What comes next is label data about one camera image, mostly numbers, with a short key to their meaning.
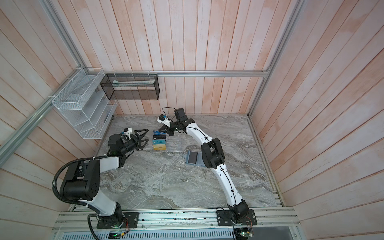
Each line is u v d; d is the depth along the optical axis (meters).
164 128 0.90
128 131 0.86
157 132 0.96
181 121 0.84
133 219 0.73
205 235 0.70
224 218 0.73
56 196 0.42
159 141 0.98
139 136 0.80
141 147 0.88
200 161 0.94
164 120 0.86
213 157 0.67
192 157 0.96
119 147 0.73
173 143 1.04
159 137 0.98
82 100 0.70
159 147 0.98
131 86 1.06
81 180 0.48
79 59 0.86
